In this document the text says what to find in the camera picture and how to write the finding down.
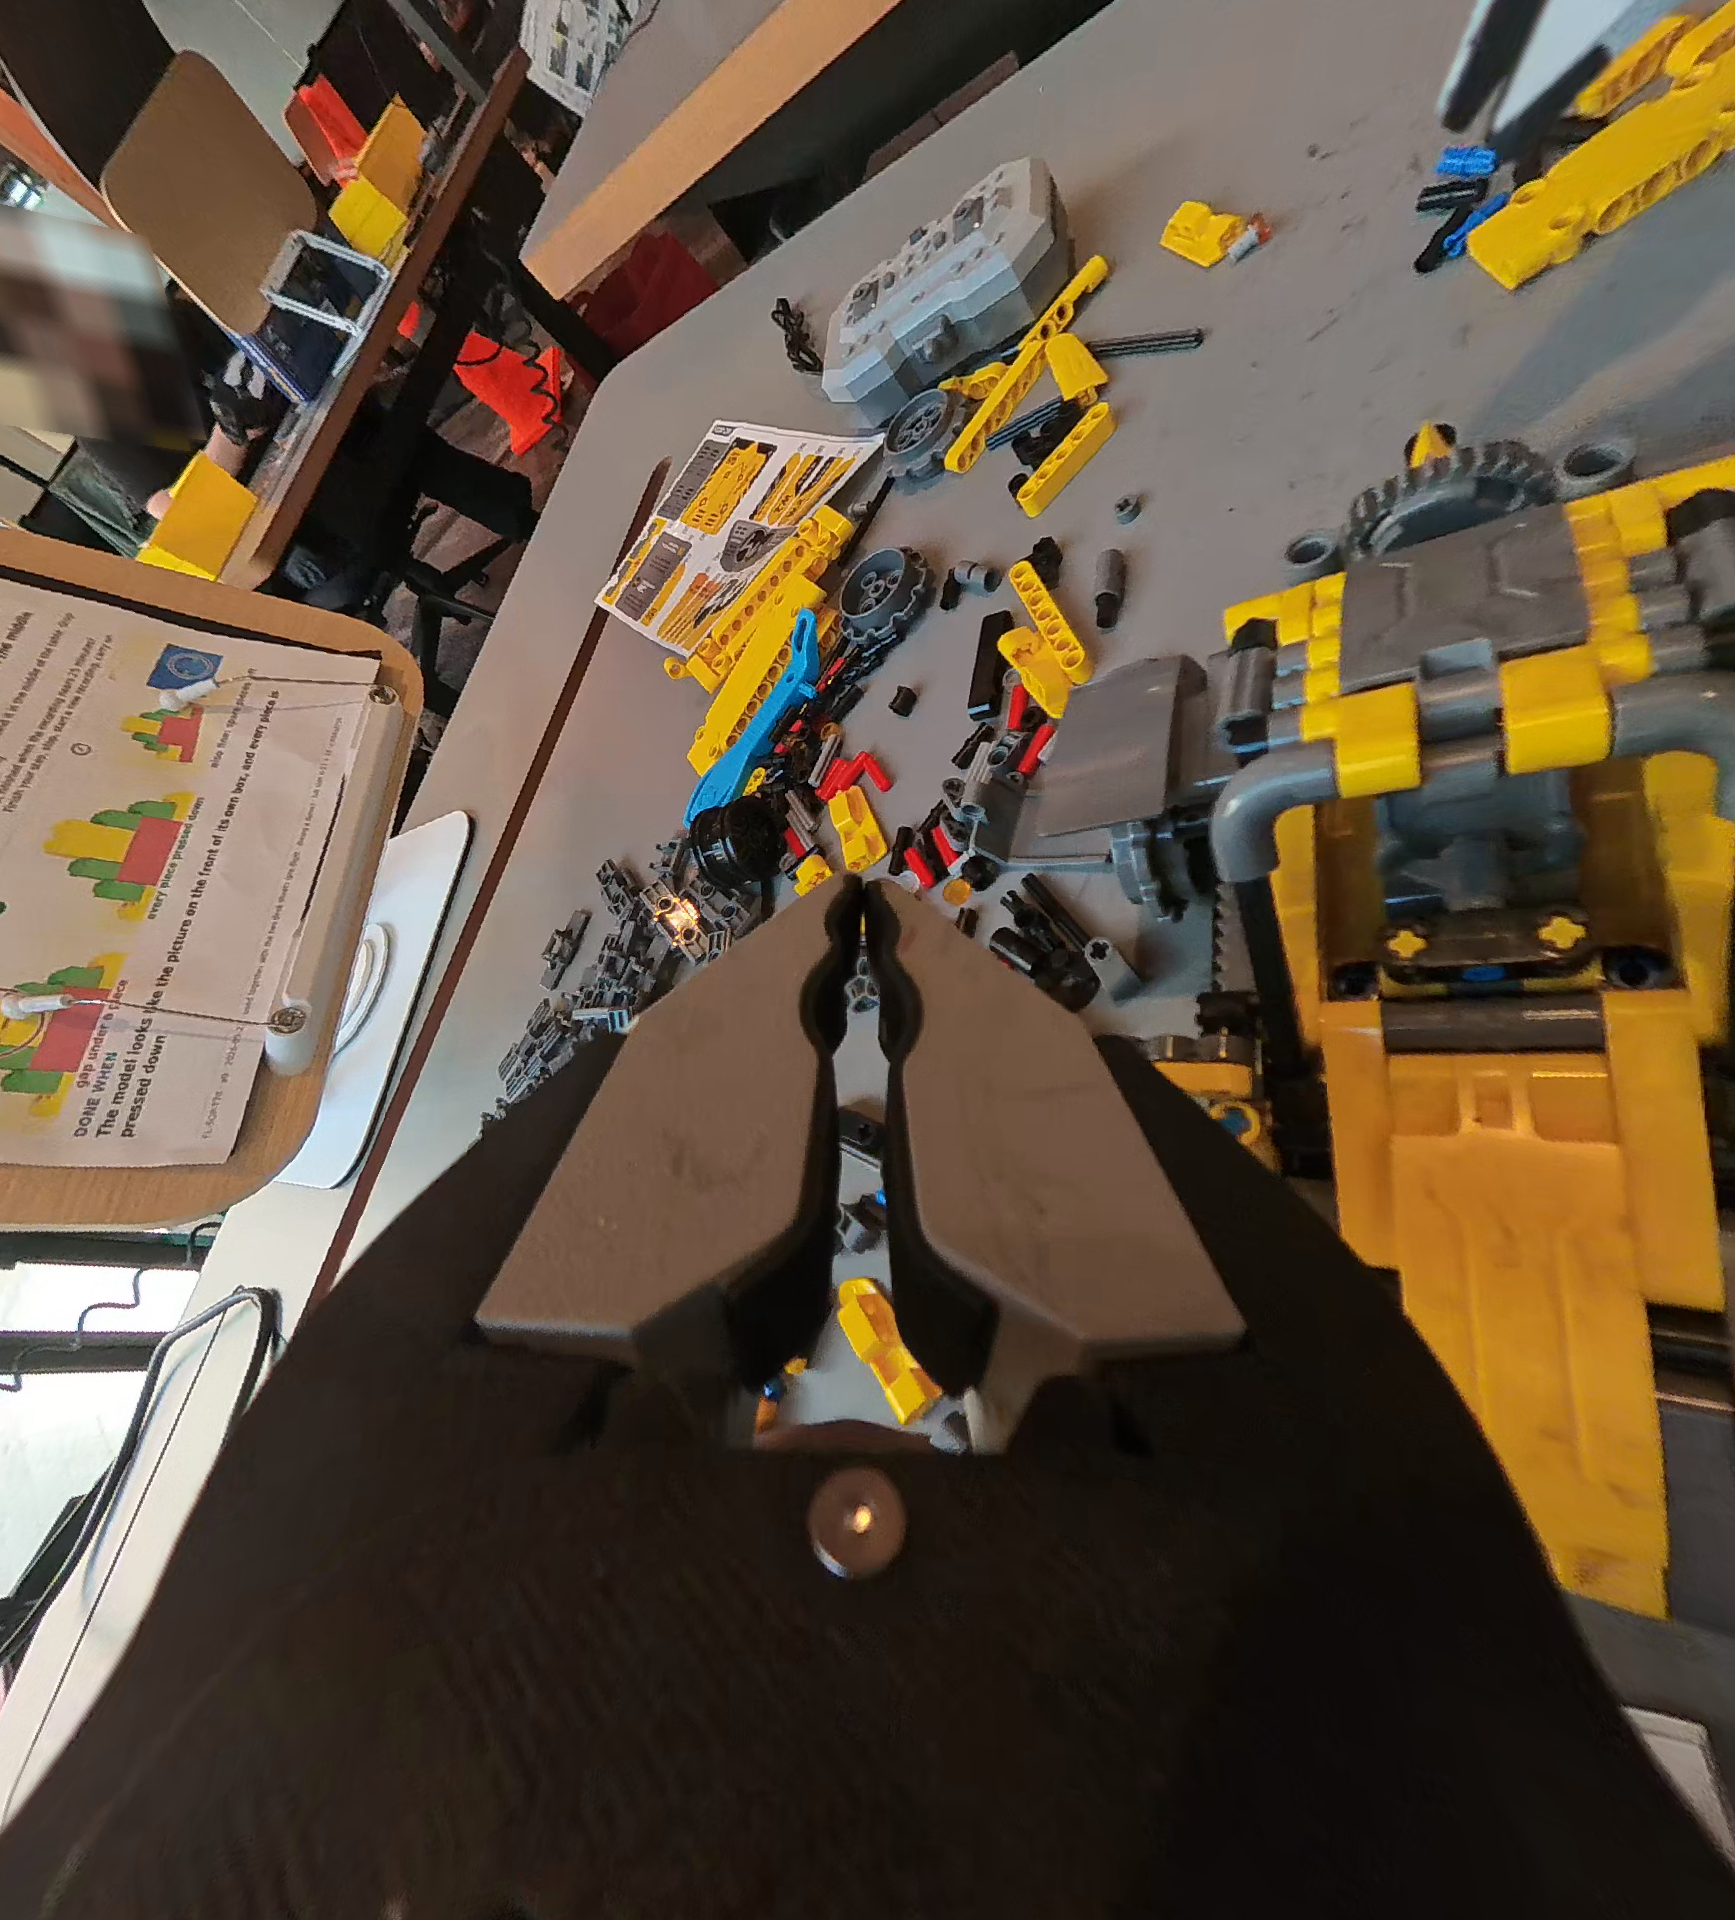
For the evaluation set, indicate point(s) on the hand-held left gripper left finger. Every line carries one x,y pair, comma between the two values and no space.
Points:
672,1171

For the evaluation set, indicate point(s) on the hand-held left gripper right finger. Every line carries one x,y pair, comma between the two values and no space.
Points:
1061,1185

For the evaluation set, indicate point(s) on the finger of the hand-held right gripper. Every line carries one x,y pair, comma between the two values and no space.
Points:
1489,44
1545,91

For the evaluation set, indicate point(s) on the small blue pin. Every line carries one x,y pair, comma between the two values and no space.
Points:
1467,160

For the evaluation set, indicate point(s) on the small black pin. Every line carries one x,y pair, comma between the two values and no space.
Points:
1445,194

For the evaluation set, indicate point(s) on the small dark grey connector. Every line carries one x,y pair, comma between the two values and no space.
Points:
861,986

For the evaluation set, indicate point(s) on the pile of dark grey bricks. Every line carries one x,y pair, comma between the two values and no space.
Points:
628,960

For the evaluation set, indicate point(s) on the black round wheel piece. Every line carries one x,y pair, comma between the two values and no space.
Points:
732,841

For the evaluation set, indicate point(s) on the yellow panel with red pin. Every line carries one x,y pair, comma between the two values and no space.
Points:
1203,232

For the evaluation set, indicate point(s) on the white stand base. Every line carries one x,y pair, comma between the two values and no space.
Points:
416,930

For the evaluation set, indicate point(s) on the dark grey curved panel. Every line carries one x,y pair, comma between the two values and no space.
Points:
1017,818

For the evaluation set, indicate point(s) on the yellow grey brick vehicle model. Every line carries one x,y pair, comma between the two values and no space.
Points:
1481,1050

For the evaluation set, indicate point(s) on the black axle rod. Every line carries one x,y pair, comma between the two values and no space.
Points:
1151,343

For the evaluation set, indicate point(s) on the long yellow curved panel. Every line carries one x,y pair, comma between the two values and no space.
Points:
730,721

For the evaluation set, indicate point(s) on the blue brick separator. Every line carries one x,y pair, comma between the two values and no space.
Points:
769,705

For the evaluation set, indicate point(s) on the long yellow holed beam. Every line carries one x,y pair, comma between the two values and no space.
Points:
1061,308

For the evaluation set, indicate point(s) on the short yellow panel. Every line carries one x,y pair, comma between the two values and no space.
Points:
1031,675

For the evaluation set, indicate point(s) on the black rectangular brick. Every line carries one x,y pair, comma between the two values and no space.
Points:
989,661

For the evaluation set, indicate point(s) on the yellow seven-hole beam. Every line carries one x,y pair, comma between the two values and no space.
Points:
1049,614

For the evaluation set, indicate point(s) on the wooden display board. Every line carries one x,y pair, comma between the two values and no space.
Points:
86,1192
206,194

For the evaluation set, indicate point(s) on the long yellow beam assembly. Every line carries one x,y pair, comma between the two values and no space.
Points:
777,592

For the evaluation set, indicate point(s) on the short yellow holed beam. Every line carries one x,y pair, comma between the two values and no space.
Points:
1065,458

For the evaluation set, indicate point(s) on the grey battery box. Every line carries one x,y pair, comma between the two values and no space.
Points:
941,285

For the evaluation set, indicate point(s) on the dark grey axle connector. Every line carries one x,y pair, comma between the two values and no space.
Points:
1111,584

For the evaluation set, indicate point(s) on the printed instruction sheet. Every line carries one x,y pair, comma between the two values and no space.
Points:
132,901

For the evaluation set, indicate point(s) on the dark grey pin connector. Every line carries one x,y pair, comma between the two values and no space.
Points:
975,575

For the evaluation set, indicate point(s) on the dark grey toothed hub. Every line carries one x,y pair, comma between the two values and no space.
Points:
885,590

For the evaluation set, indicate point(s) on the yellow sticker sheet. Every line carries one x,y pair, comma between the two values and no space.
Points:
718,524

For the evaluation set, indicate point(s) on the light grey wheel hub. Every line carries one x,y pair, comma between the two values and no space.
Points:
921,434

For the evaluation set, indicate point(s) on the red plastic object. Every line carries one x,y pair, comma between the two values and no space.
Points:
506,390

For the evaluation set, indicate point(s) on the yellow block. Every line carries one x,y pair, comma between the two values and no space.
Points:
380,188
200,518

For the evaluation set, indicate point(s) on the white printed box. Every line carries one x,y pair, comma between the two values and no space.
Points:
582,44

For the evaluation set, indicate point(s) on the clear plastic box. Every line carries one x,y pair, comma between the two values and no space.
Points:
320,322

